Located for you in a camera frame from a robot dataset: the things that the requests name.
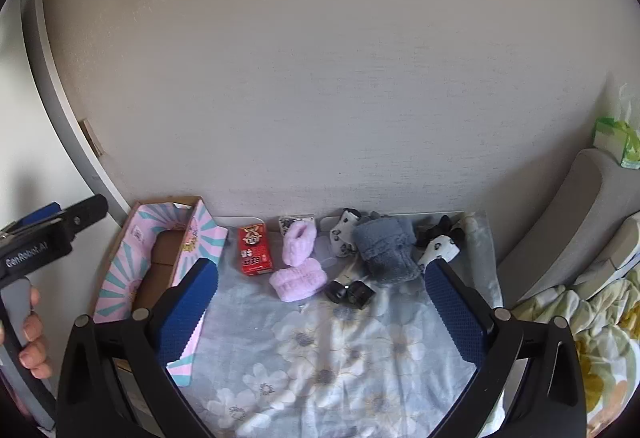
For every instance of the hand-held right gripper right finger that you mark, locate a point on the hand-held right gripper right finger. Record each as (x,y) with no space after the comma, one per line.
(457,318)

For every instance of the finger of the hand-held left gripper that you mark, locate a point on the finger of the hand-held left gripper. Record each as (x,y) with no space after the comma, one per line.
(40,214)
(87,213)

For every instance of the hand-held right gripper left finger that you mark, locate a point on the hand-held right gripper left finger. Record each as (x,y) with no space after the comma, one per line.
(185,313)

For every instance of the black and white patterned sock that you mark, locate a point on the black and white patterned sock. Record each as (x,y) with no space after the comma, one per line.
(344,238)
(440,249)

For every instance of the pink striped cardboard box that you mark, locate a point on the pink striped cardboard box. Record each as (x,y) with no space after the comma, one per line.
(120,278)

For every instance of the red snack box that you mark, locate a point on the red snack box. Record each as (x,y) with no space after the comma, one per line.
(252,248)

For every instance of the grey-blue fuzzy sock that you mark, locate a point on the grey-blue fuzzy sock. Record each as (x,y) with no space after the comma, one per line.
(385,248)

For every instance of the pink fuzzy sock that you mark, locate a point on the pink fuzzy sock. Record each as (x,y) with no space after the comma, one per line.
(298,243)
(298,280)

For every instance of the person's left hand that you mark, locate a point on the person's left hand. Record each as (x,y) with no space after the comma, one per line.
(35,325)

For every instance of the small wooden block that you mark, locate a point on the small wooden block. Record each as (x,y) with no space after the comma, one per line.
(92,138)

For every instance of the black scrunchie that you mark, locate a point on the black scrunchie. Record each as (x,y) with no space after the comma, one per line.
(443,224)

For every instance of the white tube with black cap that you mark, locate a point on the white tube with black cap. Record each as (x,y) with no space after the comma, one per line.
(336,290)

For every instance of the small floral box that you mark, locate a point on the small floral box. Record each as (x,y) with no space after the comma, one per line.
(290,222)

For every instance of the floral table cloth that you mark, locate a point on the floral table cloth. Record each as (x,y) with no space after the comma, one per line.
(320,358)

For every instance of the large grey cushion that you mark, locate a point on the large grey cushion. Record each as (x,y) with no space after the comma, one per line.
(575,218)

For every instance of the yellow-green floral blanket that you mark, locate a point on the yellow-green floral blanket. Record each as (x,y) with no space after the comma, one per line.
(610,343)

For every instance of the small grey cushion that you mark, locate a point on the small grey cushion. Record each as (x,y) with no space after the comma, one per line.
(625,243)

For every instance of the green tissue box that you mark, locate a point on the green tissue box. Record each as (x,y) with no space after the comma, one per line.
(615,138)

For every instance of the white wall trim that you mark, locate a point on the white wall trim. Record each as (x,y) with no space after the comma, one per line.
(65,118)

